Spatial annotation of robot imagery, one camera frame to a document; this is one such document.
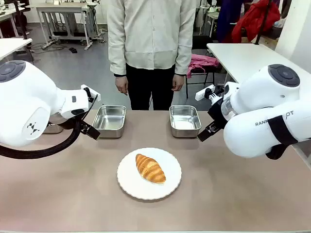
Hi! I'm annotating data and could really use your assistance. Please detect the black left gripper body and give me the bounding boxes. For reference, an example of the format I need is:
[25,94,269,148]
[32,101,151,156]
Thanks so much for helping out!
[78,118,93,134]

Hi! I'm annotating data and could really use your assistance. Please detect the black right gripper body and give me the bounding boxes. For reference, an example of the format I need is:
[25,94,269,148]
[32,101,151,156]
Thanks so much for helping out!
[207,97,229,130]

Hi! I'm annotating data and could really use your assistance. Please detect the golden brown croissant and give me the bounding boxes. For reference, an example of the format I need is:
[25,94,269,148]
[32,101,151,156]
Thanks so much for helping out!
[135,153,167,185]

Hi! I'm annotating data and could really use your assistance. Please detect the person's left forearm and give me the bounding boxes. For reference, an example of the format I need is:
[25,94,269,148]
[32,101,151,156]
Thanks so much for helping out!
[173,33,195,76]

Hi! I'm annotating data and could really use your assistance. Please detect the person's right forearm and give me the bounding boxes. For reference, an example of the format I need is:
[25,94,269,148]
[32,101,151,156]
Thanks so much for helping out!
[107,33,128,77]

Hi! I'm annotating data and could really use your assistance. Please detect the steel rectangular container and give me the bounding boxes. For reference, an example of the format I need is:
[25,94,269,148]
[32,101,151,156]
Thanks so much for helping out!
[92,104,127,139]
[43,122,65,135]
[169,104,202,139]

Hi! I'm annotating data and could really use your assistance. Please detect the person's left hand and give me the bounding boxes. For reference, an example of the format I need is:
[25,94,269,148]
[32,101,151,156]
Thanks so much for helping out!
[171,73,186,92]

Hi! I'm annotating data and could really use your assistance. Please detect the person's right hand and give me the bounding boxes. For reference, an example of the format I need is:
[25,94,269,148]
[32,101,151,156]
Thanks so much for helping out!
[114,75,129,96]

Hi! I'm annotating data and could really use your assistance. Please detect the pink cloth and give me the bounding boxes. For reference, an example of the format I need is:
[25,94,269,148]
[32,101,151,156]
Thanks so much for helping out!
[187,53,220,79]

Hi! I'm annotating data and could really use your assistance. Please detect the white scalloped plate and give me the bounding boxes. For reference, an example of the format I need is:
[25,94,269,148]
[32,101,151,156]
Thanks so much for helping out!
[116,147,183,201]

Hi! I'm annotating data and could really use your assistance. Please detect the large white side table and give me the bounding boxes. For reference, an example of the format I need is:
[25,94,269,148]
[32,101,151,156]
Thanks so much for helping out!
[206,43,311,170]

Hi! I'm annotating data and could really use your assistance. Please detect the black chair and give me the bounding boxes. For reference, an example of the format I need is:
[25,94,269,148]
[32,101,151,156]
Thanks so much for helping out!
[185,34,217,99]

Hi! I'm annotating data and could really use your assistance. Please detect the dark blue garment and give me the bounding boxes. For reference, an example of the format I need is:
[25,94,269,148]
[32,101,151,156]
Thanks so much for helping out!
[216,0,246,44]

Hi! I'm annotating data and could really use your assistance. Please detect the red jacket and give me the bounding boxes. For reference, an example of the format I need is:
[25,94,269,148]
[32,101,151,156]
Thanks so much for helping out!
[231,0,281,44]

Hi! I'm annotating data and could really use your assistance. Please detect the person in cream shirt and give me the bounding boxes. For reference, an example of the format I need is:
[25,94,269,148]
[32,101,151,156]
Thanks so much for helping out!
[106,0,196,111]

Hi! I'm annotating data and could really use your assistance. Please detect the black pole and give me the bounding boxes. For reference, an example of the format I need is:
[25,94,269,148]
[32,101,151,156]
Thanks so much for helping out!
[254,0,273,46]

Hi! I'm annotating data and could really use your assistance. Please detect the small white side table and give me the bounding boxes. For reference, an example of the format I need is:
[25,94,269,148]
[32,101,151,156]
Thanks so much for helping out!
[0,37,33,62]

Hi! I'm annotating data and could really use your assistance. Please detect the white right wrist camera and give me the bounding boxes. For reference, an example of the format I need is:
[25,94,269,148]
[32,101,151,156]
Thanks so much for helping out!
[194,84,225,102]

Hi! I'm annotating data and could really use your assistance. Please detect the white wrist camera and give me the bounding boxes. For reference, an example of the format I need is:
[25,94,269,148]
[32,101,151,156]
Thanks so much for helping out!
[194,84,225,102]
[80,84,101,103]

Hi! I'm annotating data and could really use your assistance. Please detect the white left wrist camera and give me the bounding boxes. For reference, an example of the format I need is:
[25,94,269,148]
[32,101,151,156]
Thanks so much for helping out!
[80,84,101,103]

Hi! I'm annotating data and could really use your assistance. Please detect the black sleeved arm cable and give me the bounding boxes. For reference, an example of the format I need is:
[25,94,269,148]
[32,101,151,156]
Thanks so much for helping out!
[0,94,98,160]

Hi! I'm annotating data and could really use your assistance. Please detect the black strap on arm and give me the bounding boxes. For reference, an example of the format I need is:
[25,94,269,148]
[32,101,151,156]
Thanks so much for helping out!
[265,115,299,160]

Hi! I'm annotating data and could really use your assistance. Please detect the floor cables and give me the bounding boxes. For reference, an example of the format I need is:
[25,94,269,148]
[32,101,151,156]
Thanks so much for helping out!
[26,40,78,55]

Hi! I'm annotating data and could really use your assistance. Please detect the grey workbench with frame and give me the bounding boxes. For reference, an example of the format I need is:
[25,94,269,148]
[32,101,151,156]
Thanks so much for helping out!
[35,1,101,51]

